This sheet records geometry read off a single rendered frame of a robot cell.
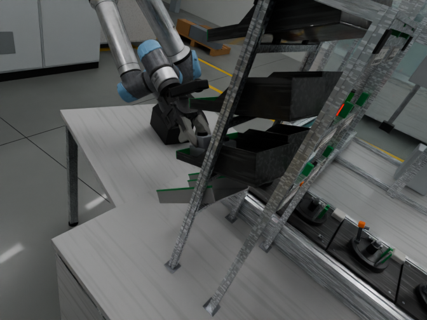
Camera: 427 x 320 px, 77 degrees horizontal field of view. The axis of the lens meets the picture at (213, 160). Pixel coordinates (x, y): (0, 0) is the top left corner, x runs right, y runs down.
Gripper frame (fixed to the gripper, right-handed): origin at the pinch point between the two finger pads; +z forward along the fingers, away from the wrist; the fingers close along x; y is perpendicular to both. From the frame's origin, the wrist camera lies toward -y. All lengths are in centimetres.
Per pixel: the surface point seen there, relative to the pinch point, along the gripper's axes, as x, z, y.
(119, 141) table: -8, -32, 58
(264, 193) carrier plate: -36.3, 21.0, 19.8
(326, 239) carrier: -39, 46, 8
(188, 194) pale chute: 7.0, 11.3, 8.2
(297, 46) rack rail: -8.4, -4.0, -31.6
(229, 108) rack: 11.1, 3.3, -21.2
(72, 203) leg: 1, -29, 127
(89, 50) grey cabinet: -115, -249, 222
